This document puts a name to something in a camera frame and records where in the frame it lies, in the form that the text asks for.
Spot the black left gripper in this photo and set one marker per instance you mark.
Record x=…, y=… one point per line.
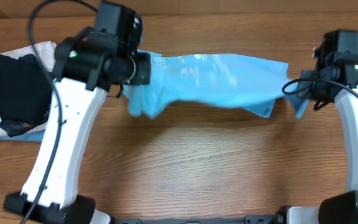
x=143, y=74

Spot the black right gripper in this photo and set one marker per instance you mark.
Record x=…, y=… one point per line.
x=308, y=95

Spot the light blue t-shirt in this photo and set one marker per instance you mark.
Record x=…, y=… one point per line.
x=221, y=80

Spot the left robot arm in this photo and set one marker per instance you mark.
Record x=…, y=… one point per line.
x=84, y=72

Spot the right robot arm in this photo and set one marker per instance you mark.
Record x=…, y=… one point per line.
x=338, y=84

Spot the beige folded garment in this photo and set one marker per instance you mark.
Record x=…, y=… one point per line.
x=46, y=52

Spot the light blue bottom garment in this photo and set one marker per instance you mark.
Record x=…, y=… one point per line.
x=27, y=137

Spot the black folded garment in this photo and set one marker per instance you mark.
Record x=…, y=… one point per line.
x=25, y=95

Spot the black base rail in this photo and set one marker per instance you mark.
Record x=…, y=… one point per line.
x=248, y=219

